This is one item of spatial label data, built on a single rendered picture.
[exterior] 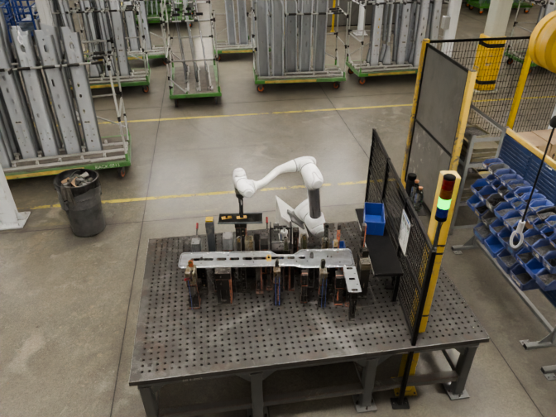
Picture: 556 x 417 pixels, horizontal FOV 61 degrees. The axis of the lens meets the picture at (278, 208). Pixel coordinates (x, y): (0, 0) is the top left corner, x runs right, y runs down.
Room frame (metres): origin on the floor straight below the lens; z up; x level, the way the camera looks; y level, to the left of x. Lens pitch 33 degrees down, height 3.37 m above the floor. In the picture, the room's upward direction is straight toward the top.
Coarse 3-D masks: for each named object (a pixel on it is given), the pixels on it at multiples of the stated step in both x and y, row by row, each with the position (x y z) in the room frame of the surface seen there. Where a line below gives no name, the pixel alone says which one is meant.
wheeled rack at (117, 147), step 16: (112, 48) 6.93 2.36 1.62; (16, 64) 6.26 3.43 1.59; (80, 64) 6.24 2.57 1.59; (96, 64) 6.28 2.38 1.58; (112, 80) 6.04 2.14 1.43; (96, 96) 6.82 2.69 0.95; (112, 144) 6.53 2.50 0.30; (128, 144) 6.59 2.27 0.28; (16, 160) 6.00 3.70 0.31; (32, 160) 6.04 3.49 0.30; (48, 160) 6.07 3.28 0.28; (64, 160) 6.06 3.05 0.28; (80, 160) 5.99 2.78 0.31; (96, 160) 6.01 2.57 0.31; (112, 160) 6.06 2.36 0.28; (128, 160) 6.04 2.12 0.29; (16, 176) 5.65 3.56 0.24; (32, 176) 5.70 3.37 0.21
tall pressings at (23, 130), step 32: (0, 32) 6.24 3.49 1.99; (64, 32) 6.38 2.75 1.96; (0, 64) 6.15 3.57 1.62; (32, 64) 6.25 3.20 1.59; (64, 64) 6.58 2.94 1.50; (0, 96) 6.35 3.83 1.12; (32, 96) 6.18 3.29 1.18; (64, 96) 6.28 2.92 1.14; (0, 128) 6.03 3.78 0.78; (32, 128) 6.37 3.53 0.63; (64, 128) 6.23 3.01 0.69; (96, 128) 6.35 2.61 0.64; (0, 160) 5.77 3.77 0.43
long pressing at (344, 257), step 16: (192, 256) 2.95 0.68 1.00; (208, 256) 2.95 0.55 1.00; (224, 256) 2.95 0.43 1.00; (240, 256) 2.95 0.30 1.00; (256, 256) 2.95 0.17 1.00; (272, 256) 2.95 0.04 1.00; (304, 256) 2.95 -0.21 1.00; (320, 256) 2.95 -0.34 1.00; (336, 256) 2.95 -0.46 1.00; (352, 256) 2.95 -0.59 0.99
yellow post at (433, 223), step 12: (456, 180) 2.43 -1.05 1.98; (456, 192) 2.43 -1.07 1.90; (432, 216) 2.50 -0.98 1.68; (432, 228) 2.46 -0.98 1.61; (444, 228) 2.43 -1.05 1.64; (432, 240) 2.43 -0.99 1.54; (444, 240) 2.43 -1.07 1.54; (432, 276) 2.43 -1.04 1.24; (432, 288) 2.43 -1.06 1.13; (420, 324) 2.43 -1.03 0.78
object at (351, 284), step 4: (344, 268) 2.80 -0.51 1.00; (352, 268) 2.80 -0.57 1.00; (356, 268) 2.80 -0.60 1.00; (344, 272) 2.76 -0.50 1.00; (348, 272) 2.75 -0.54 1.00; (352, 272) 2.75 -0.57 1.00; (356, 272) 2.75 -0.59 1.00; (344, 276) 2.72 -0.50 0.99; (348, 276) 2.71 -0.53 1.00; (352, 276) 2.71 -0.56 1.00; (356, 276) 2.71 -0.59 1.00; (348, 280) 2.66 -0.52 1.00; (352, 280) 2.66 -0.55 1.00; (356, 280) 2.66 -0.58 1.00; (348, 284) 2.63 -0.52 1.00; (352, 284) 2.63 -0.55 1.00; (356, 284) 2.62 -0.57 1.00; (348, 288) 2.58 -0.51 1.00; (352, 288) 2.58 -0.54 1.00; (356, 288) 2.58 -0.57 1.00; (360, 288) 2.58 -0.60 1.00
